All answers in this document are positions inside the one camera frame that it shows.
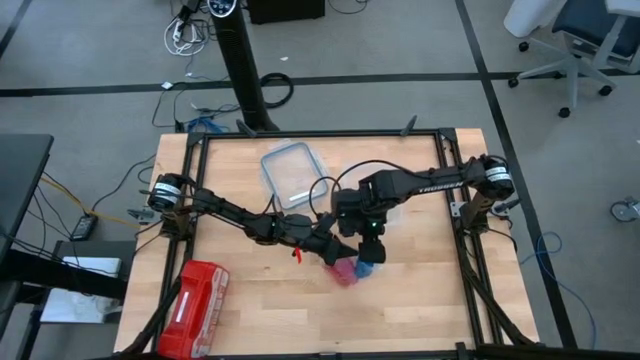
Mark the grey caster wheel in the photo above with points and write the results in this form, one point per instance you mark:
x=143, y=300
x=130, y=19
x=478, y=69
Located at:
x=625, y=210

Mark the white flat device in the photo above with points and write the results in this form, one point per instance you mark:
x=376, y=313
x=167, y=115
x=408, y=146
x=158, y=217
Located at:
x=92, y=266

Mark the black cabinet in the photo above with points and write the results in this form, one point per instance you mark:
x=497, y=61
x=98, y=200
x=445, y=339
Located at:
x=285, y=10

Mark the pink bandage roll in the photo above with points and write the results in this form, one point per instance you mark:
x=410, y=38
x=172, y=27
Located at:
x=350, y=272

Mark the white blue office chair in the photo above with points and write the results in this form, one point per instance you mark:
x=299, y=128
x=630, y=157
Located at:
x=590, y=20

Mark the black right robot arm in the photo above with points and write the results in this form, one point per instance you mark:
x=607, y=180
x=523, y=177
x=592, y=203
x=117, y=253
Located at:
x=445, y=182

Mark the red tool case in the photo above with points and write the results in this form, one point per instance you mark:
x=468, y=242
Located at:
x=195, y=305

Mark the white paper scrap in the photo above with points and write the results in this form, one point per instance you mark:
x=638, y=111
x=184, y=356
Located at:
x=167, y=85

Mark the clear lid teal seal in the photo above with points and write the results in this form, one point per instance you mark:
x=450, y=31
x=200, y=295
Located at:
x=292, y=172

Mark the black desk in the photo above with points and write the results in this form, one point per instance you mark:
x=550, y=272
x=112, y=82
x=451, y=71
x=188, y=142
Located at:
x=22, y=175

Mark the white plastic sheet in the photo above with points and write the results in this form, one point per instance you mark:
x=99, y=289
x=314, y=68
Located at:
x=75, y=305

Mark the black aluminium table frame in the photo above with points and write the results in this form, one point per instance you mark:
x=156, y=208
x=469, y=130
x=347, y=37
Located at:
x=340, y=133

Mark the clear plastic container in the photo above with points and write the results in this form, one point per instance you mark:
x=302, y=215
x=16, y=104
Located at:
x=396, y=216

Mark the blue bandage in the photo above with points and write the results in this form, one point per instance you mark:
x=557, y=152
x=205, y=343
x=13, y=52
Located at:
x=364, y=270

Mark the black tower fan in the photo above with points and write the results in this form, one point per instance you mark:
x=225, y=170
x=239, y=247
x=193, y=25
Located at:
x=240, y=60

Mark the black power adapter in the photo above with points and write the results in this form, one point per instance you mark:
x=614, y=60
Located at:
x=84, y=227

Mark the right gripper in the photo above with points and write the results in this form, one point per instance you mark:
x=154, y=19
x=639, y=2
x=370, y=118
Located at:
x=360, y=210

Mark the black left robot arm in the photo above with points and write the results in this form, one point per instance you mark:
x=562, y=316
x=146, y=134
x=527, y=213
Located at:
x=225, y=212

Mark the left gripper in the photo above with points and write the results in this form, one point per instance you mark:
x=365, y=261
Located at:
x=305, y=232

